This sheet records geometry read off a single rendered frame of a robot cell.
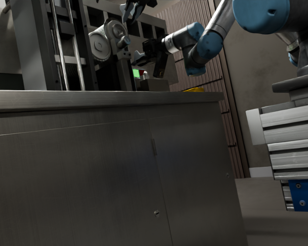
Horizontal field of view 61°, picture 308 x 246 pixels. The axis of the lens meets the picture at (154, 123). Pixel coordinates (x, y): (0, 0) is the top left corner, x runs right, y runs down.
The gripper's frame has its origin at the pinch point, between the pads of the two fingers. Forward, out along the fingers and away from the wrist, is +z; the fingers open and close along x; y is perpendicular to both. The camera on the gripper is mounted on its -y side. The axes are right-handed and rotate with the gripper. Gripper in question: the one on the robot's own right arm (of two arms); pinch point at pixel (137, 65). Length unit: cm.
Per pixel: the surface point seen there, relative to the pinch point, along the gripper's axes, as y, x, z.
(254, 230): -109, -84, -1
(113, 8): 52, -28, 37
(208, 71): 40, -239, 90
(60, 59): -4.3, 44.0, -8.8
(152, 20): 52, -67, 37
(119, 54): 3.4, 11.3, -1.6
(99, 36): 12.9, 15.7, 3.5
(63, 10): 12.9, 39.6, -8.5
